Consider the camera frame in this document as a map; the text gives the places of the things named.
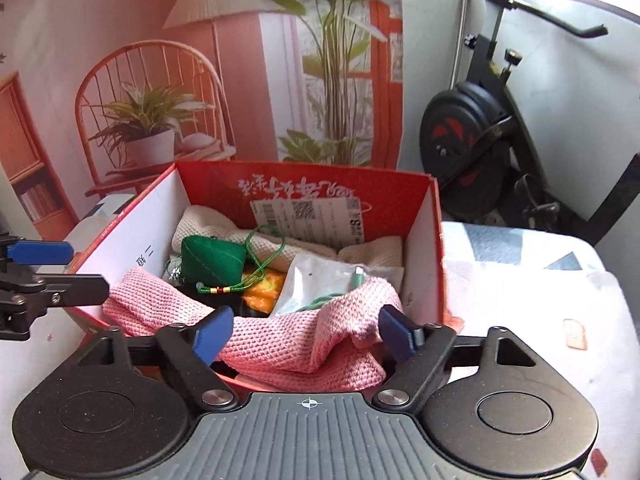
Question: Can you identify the orange floral cloth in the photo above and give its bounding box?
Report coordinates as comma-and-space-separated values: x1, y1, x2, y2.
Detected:
242, 269, 286, 316

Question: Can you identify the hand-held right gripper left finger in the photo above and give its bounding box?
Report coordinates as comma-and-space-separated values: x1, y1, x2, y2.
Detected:
52, 306, 240, 413

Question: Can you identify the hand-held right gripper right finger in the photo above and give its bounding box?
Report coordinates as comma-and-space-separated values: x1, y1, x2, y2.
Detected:
372, 305, 546, 413

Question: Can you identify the pink knit cloth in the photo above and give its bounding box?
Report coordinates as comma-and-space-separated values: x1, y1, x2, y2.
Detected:
102, 267, 404, 392

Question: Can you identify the cream knit cloth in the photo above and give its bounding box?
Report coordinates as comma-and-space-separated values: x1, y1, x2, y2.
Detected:
172, 205, 404, 281

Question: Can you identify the wall poster of room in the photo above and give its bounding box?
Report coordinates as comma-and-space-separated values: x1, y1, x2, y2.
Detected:
0, 0, 405, 241

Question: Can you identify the black exercise bike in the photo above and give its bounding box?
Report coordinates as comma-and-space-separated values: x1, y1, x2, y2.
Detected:
419, 0, 640, 247

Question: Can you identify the green fabric sachet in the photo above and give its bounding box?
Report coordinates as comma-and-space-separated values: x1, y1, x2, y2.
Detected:
179, 225, 287, 311

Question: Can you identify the red cardboard box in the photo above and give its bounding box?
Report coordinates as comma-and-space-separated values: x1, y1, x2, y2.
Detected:
65, 160, 455, 397

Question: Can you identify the white plastic packet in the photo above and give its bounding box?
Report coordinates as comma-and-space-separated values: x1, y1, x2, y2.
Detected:
270, 254, 405, 317

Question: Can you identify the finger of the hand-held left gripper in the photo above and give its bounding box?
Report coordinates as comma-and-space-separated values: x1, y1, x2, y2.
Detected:
0, 232, 74, 271
0, 272, 110, 341

